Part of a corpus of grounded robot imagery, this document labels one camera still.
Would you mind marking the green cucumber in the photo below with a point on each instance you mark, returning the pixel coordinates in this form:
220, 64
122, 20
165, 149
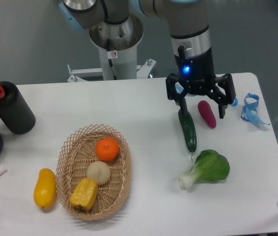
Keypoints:
189, 131

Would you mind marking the orange fruit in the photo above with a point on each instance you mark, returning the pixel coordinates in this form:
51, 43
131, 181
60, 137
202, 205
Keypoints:
107, 149

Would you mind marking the small blue tape roll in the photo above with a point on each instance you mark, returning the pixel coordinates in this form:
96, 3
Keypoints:
235, 102

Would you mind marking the black cylindrical vase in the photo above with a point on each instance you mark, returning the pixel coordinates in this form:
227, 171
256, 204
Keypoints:
14, 110

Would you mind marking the yellow bell pepper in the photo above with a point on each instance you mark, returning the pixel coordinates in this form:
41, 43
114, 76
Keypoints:
84, 195

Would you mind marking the green bok choy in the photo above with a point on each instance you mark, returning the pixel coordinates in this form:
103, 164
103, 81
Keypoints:
209, 166

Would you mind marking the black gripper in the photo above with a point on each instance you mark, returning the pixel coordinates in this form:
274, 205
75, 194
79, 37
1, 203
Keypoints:
196, 75

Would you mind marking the blue curved tape strip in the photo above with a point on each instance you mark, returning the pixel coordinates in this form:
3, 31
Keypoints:
179, 89

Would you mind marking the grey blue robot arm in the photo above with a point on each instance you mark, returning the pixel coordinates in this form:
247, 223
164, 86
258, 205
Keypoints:
186, 19

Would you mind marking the white steamed bun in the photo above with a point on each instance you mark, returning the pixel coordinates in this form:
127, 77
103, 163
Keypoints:
99, 171

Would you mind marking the purple sweet potato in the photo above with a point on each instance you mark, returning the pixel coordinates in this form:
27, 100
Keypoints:
207, 114

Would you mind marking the woven wicker basket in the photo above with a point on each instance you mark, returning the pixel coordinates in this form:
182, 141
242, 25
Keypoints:
77, 153

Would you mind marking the yellow mango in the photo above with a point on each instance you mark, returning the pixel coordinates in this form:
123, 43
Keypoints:
44, 194

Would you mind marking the blue tangled tape strip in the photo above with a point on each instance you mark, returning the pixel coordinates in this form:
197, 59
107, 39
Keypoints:
249, 111

